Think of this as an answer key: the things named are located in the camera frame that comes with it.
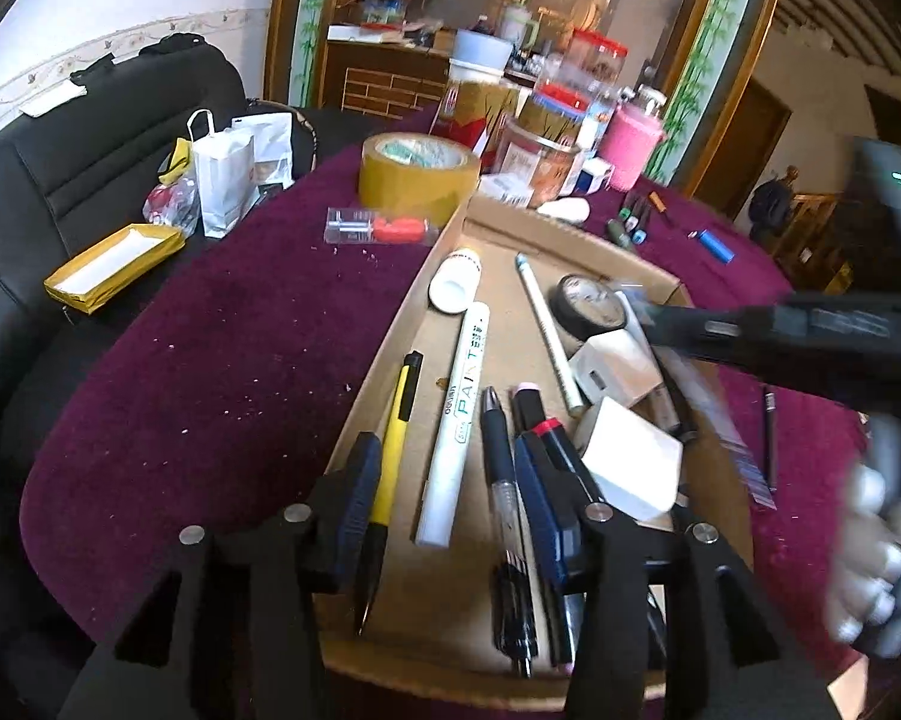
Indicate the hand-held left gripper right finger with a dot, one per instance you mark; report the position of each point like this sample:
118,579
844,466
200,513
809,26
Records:
542,514

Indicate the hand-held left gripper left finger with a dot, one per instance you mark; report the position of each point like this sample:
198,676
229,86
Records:
364,487

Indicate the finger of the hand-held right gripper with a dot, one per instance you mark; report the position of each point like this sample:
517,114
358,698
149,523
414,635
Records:
720,334

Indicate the black gel pen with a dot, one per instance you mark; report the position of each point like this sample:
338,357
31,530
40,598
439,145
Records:
499,442

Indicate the dark patterned pen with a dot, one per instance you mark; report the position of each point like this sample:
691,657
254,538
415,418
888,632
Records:
728,435

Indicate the white wedge-shaped block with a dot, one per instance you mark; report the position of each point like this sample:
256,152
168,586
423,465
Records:
630,457

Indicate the white paint marker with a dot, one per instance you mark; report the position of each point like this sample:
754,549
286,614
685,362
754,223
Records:
458,420

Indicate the cardboard box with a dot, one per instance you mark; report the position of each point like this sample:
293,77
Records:
413,360

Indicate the person's right hand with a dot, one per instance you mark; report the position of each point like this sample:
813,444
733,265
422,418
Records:
867,562

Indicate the yellow and black pen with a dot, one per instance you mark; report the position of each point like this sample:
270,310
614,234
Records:
398,435

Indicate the blue lighter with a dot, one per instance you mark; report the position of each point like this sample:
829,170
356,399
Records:
715,246

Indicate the black marker with pink caps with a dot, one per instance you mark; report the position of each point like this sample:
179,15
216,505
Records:
527,409

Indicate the white USB charger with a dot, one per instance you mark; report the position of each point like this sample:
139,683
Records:
615,367

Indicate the thin black pen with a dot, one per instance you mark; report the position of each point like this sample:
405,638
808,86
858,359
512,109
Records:
771,435

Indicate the wooden stair railing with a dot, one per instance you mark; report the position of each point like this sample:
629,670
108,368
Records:
818,232

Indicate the black and white tape roll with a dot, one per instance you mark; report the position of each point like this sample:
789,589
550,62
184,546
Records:
570,315

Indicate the beige pen with blue tip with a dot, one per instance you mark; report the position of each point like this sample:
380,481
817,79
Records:
544,322

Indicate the brown wooden door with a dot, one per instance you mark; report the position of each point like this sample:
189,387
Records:
750,142

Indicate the white eraser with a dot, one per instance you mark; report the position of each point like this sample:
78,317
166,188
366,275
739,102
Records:
563,210

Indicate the small blue white box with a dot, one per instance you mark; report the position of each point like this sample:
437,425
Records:
593,176

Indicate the pink knitted bottle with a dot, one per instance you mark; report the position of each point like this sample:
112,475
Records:
630,142

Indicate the small white printed box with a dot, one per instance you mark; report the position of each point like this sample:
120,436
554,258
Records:
507,190

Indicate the red utility knife pack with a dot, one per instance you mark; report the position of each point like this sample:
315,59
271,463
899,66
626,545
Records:
390,229

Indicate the bamboo painted pillar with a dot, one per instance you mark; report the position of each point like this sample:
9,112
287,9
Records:
312,22
709,60

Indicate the yellow packing tape roll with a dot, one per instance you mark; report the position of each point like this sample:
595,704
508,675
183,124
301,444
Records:
405,191

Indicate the clear jar with red lid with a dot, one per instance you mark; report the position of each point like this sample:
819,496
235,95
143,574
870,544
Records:
597,60

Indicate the yellow shallow box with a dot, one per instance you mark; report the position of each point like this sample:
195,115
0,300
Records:
113,270

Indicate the blue lidded tall canister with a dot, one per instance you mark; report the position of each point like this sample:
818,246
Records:
480,97

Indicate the white paper bag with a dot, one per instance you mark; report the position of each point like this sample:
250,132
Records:
224,180
270,154

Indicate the red item in plastic bag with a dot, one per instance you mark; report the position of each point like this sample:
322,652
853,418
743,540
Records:
167,202

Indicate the wooden brick-pattern counter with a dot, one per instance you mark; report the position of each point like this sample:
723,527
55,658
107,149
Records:
383,82

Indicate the black leather sofa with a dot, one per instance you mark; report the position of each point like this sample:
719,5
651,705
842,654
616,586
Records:
60,187

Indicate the white paper sheet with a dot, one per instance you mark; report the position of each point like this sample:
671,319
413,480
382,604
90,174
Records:
53,100

